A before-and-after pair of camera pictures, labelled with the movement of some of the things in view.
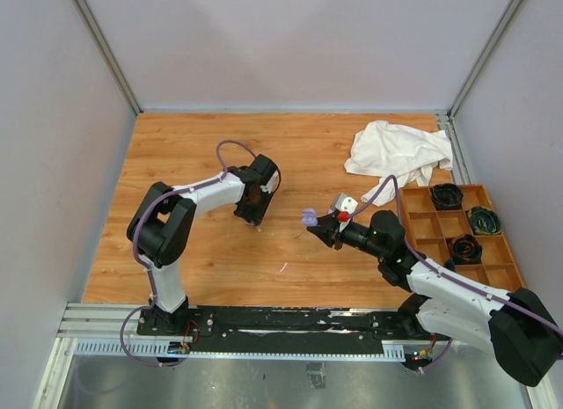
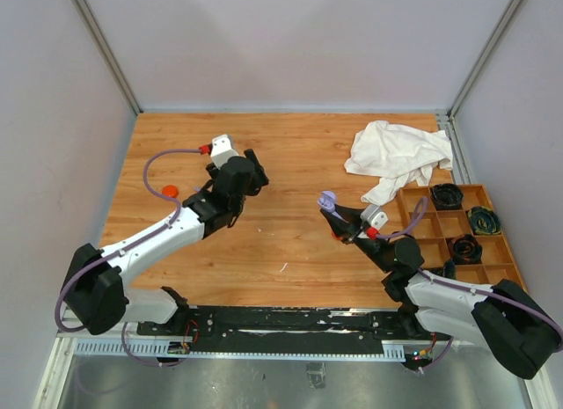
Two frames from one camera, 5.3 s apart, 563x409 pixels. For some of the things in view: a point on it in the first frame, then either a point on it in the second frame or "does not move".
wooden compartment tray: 471,237 does not move
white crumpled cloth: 396,154 does not move
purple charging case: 309,218 to 327,202
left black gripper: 255,215 to 259,178
